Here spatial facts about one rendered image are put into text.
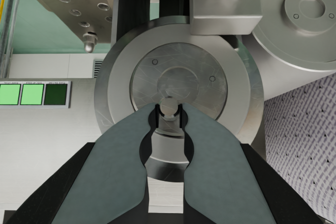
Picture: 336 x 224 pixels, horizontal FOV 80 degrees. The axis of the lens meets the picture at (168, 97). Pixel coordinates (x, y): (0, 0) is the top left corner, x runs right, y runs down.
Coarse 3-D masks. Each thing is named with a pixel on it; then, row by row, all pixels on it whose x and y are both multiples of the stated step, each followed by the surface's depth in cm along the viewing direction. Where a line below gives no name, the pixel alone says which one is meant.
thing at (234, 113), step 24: (168, 24) 17; (144, 48) 17; (216, 48) 17; (120, 72) 17; (240, 72) 16; (120, 96) 16; (240, 96) 16; (216, 120) 16; (240, 120) 16; (168, 144) 15
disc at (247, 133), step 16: (176, 16) 19; (128, 32) 19; (112, 48) 18; (240, 48) 18; (112, 64) 18; (96, 80) 18; (256, 80) 17; (96, 96) 18; (256, 96) 17; (96, 112) 17; (256, 112) 17; (256, 128) 17; (160, 176) 16; (176, 176) 16
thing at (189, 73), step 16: (160, 48) 16; (176, 48) 16; (192, 48) 16; (144, 64) 16; (160, 64) 16; (176, 64) 16; (192, 64) 16; (208, 64) 16; (144, 80) 16; (160, 80) 16; (176, 80) 16; (192, 80) 16; (208, 80) 16; (224, 80) 16; (144, 96) 15; (160, 96) 16; (176, 96) 15; (192, 96) 16; (208, 96) 15; (224, 96) 15; (208, 112) 15; (160, 128) 15; (176, 128) 15
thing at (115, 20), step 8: (120, 0) 21; (128, 0) 24; (136, 0) 30; (144, 0) 38; (120, 8) 21; (128, 8) 24; (136, 8) 30; (144, 8) 38; (112, 16) 20; (120, 16) 21; (128, 16) 24; (136, 16) 30; (144, 16) 38; (112, 24) 20; (120, 24) 21; (128, 24) 24; (136, 24) 30; (112, 32) 19; (120, 32) 21; (112, 40) 19
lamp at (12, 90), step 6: (0, 90) 51; (6, 90) 51; (12, 90) 51; (18, 90) 51; (0, 96) 51; (6, 96) 51; (12, 96) 51; (0, 102) 51; (6, 102) 50; (12, 102) 50
